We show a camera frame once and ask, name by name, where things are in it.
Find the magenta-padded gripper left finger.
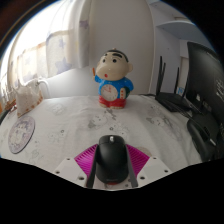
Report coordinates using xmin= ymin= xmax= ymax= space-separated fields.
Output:
xmin=53 ymin=143 xmax=101 ymax=189

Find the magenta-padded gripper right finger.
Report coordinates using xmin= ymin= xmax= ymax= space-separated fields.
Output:
xmin=124 ymin=143 xmax=173 ymax=188

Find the black computer mouse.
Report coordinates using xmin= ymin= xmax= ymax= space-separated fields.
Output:
xmin=94 ymin=134 xmax=130 ymax=185

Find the round printed mouse pad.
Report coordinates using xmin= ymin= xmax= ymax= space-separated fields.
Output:
xmin=7 ymin=115 xmax=36 ymax=155

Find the white printed tablecloth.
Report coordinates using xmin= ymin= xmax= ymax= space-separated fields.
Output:
xmin=0 ymin=94 xmax=204 ymax=191

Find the black router with antennas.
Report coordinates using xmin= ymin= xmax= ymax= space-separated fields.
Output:
xmin=154 ymin=55 xmax=201 ymax=113

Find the cartoon boy figurine clock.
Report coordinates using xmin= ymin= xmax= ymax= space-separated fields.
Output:
xmin=92 ymin=48 xmax=135 ymax=110

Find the large white conch shell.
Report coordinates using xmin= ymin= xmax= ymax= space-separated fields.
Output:
xmin=14 ymin=79 xmax=44 ymax=118

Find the wooden model sailing ship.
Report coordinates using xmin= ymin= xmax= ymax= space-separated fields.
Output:
xmin=0 ymin=84 xmax=17 ymax=113

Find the black computer monitor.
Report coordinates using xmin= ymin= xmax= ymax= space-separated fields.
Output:
xmin=185 ymin=41 xmax=224 ymax=163

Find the white star-print curtain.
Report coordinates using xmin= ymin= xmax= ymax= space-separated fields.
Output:
xmin=0 ymin=0 xmax=93 ymax=91

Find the white wall shelf unit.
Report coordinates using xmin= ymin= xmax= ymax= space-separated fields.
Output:
xmin=146 ymin=0 xmax=208 ymax=41

